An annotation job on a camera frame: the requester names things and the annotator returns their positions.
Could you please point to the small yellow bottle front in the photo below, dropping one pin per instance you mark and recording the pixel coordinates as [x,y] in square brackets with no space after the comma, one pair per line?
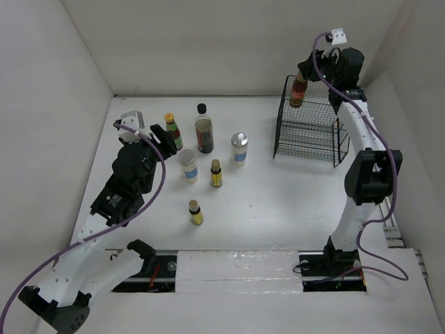
[195,212]

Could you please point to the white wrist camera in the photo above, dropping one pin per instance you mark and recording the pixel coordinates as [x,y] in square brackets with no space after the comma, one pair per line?
[129,126]
[336,38]

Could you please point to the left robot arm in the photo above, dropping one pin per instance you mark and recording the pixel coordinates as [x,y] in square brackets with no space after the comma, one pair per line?
[63,298]

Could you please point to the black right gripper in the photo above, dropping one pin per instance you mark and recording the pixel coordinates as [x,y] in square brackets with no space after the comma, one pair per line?
[308,68]

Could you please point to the green label chili sauce bottle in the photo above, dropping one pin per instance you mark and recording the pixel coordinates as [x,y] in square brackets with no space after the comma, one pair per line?
[171,126]

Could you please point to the black wire basket rack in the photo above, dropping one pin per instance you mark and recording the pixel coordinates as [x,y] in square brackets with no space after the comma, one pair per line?
[311,131]

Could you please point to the white spice jar blue label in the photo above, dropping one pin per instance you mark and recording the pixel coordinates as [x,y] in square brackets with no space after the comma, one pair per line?
[189,171]

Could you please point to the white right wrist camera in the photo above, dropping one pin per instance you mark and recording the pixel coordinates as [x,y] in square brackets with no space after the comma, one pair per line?
[336,38]

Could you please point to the white spice jar silver lid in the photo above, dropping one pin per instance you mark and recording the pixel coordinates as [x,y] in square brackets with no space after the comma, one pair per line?
[239,143]

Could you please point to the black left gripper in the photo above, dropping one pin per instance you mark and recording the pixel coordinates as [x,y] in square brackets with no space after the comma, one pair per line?
[165,138]

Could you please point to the red label sauce bottle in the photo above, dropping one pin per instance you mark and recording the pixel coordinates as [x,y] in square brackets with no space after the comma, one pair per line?
[298,90]

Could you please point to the small yellow label bottle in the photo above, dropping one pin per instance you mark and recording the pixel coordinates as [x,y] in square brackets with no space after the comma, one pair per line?
[216,173]

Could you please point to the tall dark soy sauce bottle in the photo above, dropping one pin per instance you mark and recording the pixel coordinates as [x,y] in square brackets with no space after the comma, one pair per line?
[204,130]

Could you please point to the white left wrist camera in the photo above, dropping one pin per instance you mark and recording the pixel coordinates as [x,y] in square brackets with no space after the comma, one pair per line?
[129,126]

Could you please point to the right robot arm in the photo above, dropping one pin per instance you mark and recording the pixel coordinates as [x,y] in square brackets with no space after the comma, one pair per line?
[372,176]

